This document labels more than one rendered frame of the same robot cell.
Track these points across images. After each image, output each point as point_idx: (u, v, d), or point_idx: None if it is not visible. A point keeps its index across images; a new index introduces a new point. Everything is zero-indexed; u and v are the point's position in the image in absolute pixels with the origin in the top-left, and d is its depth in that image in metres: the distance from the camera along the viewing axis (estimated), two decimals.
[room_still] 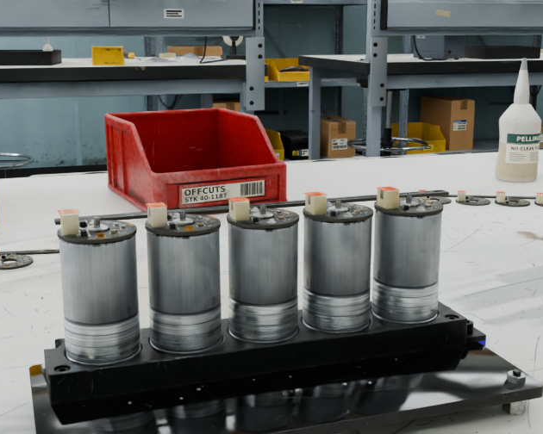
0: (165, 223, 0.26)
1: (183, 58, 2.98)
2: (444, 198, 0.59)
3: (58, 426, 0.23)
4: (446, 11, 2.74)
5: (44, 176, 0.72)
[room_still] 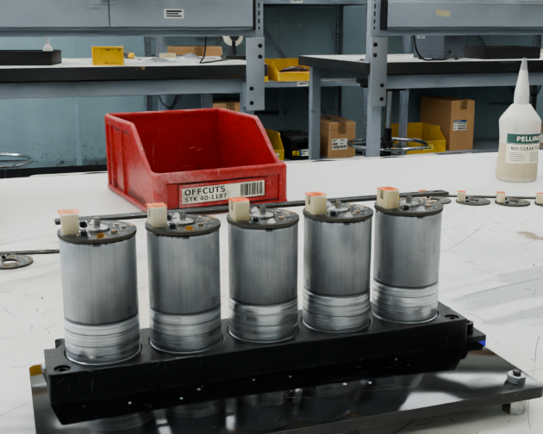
0: (165, 223, 0.26)
1: (183, 58, 2.98)
2: (444, 198, 0.59)
3: (58, 426, 0.23)
4: (446, 11, 2.74)
5: (44, 176, 0.72)
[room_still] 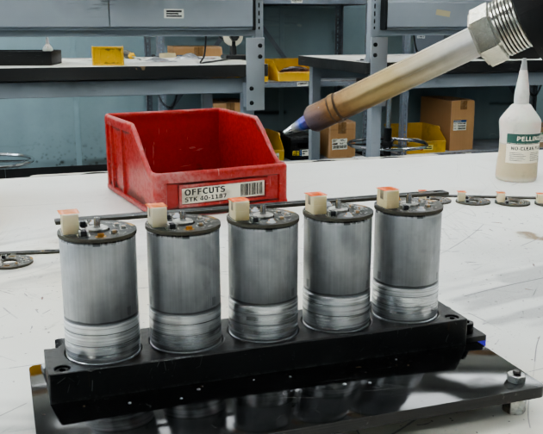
0: (165, 223, 0.26)
1: (183, 58, 2.98)
2: (444, 198, 0.59)
3: (58, 426, 0.23)
4: (446, 11, 2.74)
5: (44, 176, 0.72)
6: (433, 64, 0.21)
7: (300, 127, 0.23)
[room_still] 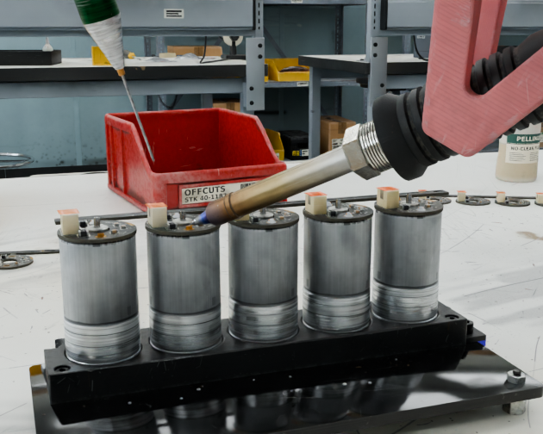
0: (165, 223, 0.26)
1: (183, 58, 2.98)
2: (444, 198, 0.59)
3: (58, 426, 0.23)
4: None
5: (44, 176, 0.72)
6: (314, 176, 0.23)
7: (202, 221, 0.25)
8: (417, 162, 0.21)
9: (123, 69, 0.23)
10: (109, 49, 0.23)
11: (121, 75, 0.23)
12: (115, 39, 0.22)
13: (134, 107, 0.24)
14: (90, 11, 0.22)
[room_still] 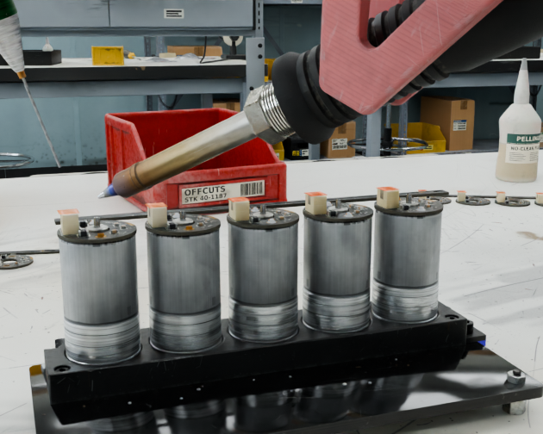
0: (165, 223, 0.26)
1: (183, 58, 2.98)
2: (444, 198, 0.59)
3: (58, 426, 0.23)
4: None
5: (44, 176, 0.72)
6: (218, 141, 0.22)
7: (110, 193, 0.24)
8: (319, 123, 0.20)
9: (23, 71, 0.22)
10: (6, 51, 0.22)
11: (21, 77, 0.22)
12: (12, 40, 0.22)
13: (37, 111, 0.23)
14: None
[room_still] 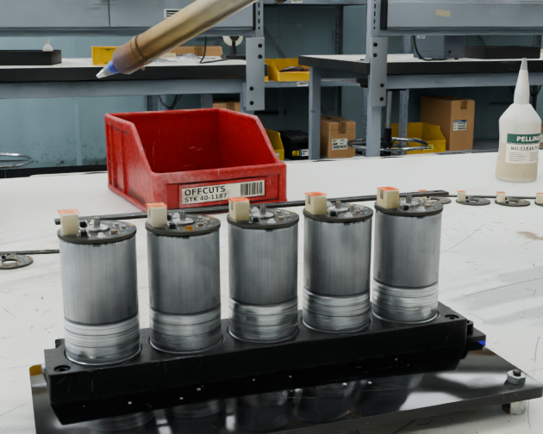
0: (165, 223, 0.26)
1: (183, 58, 2.98)
2: (444, 198, 0.59)
3: (58, 426, 0.23)
4: (446, 11, 2.74)
5: (44, 176, 0.72)
6: (222, 2, 0.21)
7: (110, 70, 0.23)
8: None
9: None
10: None
11: None
12: None
13: None
14: None
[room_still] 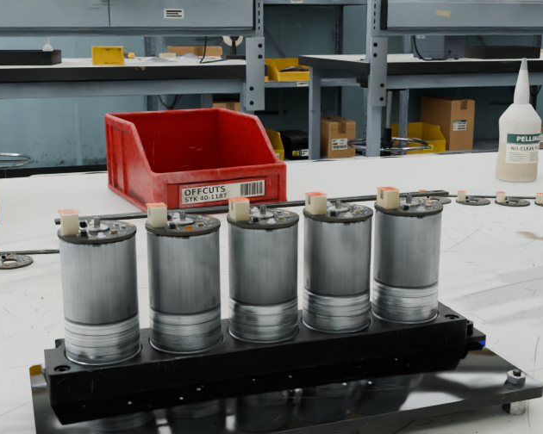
0: (165, 223, 0.26)
1: (183, 58, 2.98)
2: (444, 198, 0.59)
3: (58, 426, 0.23)
4: (446, 11, 2.74)
5: (44, 176, 0.72)
6: None
7: None
8: None
9: None
10: None
11: None
12: None
13: None
14: None
